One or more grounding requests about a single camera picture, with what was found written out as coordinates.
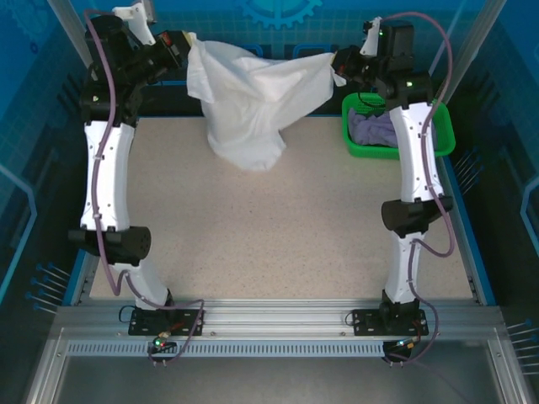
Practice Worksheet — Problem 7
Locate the white t-shirt with robot print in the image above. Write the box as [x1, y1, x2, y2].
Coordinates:
[186, 29, 347, 172]

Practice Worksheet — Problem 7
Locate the purple t-shirt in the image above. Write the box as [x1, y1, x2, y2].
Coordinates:
[348, 108, 401, 149]

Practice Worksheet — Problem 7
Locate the green plastic basket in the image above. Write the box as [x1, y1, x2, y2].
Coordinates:
[340, 93, 457, 162]

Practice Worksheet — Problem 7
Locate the small connector board with LED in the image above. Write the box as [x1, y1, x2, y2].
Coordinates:
[385, 336, 423, 354]
[147, 332, 177, 354]

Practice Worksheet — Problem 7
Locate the grey metal tray panel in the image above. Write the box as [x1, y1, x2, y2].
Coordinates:
[24, 327, 527, 404]

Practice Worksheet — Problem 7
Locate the aluminium frame post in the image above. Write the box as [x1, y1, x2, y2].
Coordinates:
[435, 0, 510, 107]
[56, 0, 93, 68]

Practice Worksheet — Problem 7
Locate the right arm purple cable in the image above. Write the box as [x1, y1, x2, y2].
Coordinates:
[378, 11, 456, 367]

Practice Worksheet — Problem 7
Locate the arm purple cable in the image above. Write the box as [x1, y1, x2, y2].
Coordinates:
[83, 8, 206, 368]
[378, 11, 456, 367]

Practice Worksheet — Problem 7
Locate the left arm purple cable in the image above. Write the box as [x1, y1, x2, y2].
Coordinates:
[83, 8, 206, 368]

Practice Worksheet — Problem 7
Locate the aluminium side rail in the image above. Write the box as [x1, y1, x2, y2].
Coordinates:
[437, 157, 499, 307]
[69, 247, 100, 307]

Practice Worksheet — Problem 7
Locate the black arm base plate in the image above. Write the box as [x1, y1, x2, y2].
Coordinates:
[128, 307, 206, 338]
[351, 309, 430, 338]

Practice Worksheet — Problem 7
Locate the aluminium front frame rail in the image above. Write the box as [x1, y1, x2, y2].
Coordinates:
[54, 298, 504, 343]

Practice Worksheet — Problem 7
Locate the grey slotted cable duct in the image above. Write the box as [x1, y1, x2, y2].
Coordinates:
[66, 341, 387, 359]

